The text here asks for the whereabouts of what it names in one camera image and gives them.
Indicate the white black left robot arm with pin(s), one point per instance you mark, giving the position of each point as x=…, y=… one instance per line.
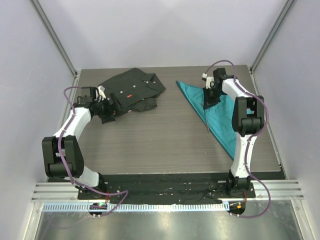
x=62, y=155

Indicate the teal satin napkin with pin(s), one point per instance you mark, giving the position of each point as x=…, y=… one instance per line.
x=220, y=116

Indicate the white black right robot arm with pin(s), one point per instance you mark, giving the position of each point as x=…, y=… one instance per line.
x=248, y=118

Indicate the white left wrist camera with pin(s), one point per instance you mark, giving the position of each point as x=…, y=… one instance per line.
x=101, y=94

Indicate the aluminium frame post left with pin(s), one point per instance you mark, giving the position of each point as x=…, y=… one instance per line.
x=53, y=35

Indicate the aluminium frame rail right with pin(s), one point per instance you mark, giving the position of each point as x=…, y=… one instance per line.
x=283, y=14

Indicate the silver metal fork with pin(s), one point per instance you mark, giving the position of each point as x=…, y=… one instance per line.
x=206, y=111

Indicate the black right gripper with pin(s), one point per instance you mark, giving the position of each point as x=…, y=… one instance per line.
x=209, y=102

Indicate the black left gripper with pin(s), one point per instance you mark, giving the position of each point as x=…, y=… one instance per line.
x=108, y=117

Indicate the white slotted cable duct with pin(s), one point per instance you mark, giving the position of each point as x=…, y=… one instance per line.
x=95, y=207

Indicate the dark pinstriped shirt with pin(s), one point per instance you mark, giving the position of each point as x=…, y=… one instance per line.
x=135, y=89

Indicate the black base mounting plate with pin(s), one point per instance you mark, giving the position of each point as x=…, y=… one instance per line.
x=167, y=189

